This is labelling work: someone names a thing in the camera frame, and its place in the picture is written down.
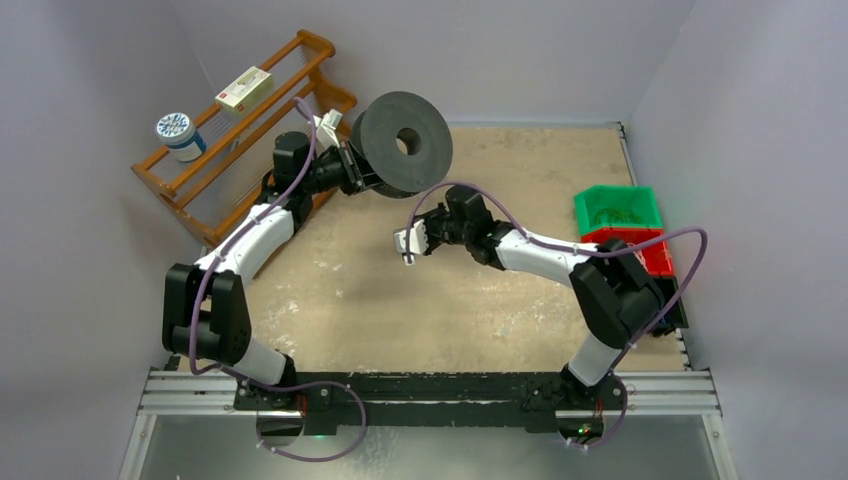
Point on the green white cardboard box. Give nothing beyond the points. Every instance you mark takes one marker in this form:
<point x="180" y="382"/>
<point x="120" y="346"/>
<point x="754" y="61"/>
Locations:
<point x="244" y="93"/>

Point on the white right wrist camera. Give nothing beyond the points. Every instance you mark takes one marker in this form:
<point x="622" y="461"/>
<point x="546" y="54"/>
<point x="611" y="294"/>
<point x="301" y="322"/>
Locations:
<point x="411" y="243"/>

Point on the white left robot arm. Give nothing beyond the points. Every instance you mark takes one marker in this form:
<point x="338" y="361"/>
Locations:
<point x="205" y="306"/>

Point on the black perforated cable spool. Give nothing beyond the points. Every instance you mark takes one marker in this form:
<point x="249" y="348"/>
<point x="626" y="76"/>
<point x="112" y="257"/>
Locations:
<point x="402" y="145"/>

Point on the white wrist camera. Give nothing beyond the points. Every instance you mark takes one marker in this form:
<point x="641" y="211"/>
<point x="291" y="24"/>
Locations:
<point x="411" y="243"/>
<point x="326" y="129"/>

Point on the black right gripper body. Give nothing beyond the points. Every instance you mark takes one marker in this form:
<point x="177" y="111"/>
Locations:
<point x="428" y="231"/>

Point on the blue white round jar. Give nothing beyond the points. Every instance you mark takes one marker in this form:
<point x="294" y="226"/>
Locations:
<point x="180" y="136"/>

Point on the orange wooden rack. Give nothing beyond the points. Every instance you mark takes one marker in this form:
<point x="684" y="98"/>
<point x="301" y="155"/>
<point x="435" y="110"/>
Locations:
<point x="211" y="195"/>

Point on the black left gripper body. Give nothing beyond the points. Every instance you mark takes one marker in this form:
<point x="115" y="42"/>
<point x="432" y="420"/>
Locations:
<point x="338" y="170"/>

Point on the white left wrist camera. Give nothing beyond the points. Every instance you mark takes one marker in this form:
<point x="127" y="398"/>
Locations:
<point x="326" y="129"/>

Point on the red plastic bin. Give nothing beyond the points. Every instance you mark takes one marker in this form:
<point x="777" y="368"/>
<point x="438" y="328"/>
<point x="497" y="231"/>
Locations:
<point x="656" y="259"/>

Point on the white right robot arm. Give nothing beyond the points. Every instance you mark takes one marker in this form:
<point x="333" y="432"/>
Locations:
<point x="616" y="295"/>

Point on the green plastic bin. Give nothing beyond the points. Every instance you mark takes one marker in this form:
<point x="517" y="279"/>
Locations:
<point x="616" y="206"/>

